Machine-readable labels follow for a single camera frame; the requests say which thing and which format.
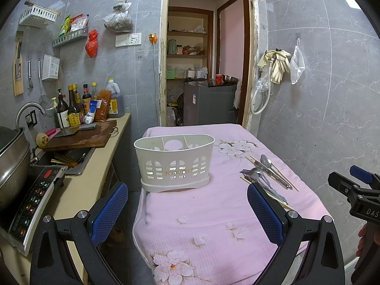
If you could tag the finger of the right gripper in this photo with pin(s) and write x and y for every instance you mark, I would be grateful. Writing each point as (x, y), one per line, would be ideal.
(343, 185)
(361, 174)

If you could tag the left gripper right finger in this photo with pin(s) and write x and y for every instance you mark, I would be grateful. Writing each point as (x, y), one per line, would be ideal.
(323, 260)

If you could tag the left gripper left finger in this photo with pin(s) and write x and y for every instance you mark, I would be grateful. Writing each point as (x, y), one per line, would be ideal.
(52, 262)

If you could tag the steel peeler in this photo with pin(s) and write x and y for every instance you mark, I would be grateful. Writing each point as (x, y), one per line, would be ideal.
(256, 175)

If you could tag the wooden chopstick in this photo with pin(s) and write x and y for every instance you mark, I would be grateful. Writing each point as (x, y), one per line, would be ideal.
(270, 173)
(283, 204)
(294, 186)

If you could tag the steel spoon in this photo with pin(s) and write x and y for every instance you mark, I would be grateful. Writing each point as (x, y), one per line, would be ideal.
(267, 163)

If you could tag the person right hand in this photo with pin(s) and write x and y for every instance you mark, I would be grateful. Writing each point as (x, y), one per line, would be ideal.
(362, 240)

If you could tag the induction cooker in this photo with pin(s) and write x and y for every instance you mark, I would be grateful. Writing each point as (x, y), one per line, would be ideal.
(20, 218)

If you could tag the steel sink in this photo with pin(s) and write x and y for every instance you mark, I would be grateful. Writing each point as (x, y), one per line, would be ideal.
(75, 159)

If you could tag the pink floral table cloth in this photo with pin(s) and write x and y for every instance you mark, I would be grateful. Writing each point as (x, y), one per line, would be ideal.
(211, 235)

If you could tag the steel pot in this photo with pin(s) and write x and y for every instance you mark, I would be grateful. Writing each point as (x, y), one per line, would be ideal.
(15, 162)

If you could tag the wooden cutting board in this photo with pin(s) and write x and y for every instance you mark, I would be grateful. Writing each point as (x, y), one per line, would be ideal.
(97, 137)

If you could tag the dark soy sauce bottle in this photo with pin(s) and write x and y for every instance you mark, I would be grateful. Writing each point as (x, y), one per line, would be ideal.
(62, 111)

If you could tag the cream rubber gloves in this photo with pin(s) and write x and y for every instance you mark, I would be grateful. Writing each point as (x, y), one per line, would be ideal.
(280, 63)

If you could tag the dark vinegar bottle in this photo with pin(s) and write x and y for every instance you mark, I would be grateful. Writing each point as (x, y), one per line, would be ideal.
(74, 111)

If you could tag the white plastic utensil holder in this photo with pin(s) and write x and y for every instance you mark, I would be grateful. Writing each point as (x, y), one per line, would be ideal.
(174, 162)

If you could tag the orange snack bag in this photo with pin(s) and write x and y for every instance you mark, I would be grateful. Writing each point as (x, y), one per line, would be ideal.
(103, 103)

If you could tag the large oil jug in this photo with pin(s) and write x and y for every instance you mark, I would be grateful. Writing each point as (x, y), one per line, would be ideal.
(116, 104)

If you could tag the grey cabinet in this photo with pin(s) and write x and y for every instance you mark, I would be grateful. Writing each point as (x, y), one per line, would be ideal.
(205, 104)

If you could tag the red cup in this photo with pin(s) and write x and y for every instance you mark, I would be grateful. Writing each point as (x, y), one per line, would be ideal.
(219, 79)

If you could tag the white box holder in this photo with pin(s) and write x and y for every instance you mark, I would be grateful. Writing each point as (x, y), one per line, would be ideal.
(50, 69)

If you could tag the red hanging bag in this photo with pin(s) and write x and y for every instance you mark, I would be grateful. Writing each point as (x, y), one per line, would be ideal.
(91, 46)

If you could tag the clear bag of dried goods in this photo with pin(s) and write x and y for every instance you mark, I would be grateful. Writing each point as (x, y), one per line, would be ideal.
(119, 21)

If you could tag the cleaver with grey handle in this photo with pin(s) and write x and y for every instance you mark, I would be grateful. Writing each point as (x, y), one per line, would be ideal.
(74, 130)

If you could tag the wooden wall grater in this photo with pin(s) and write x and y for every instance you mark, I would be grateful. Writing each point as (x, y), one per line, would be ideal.
(17, 66)

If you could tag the grey wall shelf rack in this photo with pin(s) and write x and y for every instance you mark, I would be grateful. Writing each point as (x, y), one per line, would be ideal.
(70, 37)

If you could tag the white wall socket panel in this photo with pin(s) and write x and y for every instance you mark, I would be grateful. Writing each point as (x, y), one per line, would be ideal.
(129, 39)

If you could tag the orange wall hook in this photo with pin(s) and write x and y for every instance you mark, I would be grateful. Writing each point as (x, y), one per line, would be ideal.
(153, 38)

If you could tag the white wall basket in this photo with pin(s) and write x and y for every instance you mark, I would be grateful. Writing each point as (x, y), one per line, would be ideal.
(37, 16)

